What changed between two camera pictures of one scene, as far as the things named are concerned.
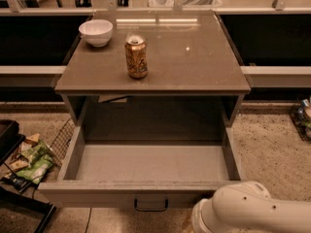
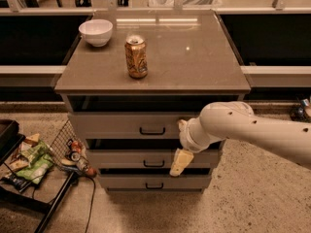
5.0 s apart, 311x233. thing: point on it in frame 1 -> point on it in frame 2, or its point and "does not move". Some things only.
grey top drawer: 143,174 -> 127,125
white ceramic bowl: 97,32 does not move
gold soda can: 136,54 does not move
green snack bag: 41,160 does not move
